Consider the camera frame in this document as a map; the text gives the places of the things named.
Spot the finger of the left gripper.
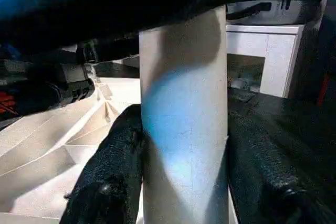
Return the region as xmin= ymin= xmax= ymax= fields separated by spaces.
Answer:
xmin=0 ymin=0 xmax=282 ymax=61

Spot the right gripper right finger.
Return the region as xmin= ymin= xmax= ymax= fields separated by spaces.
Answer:
xmin=225 ymin=113 xmax=336 ymax=224

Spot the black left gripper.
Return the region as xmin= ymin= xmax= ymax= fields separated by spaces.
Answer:
xmin=0 ymin=39 xmax=97 ymax=116

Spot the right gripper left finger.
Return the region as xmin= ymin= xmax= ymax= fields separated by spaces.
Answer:
xmin=60 ymin=103 xmax=145 ymax=224

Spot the white plastic table top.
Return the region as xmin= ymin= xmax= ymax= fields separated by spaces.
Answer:
xmin=0 ymin=76 xmax=237 ymax=224

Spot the white table leg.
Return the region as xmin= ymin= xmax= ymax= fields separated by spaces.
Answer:
xmin=138 ymin=5 xmax=232 ymax=224

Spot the white glass-door cabinet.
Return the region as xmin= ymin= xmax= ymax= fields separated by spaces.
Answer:
xmin=225 ymin=23 xmax=308 ymax=99

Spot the black cabinet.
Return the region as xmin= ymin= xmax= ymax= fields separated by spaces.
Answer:
xmin=287 ymin=11 xmax=336 ymax=104

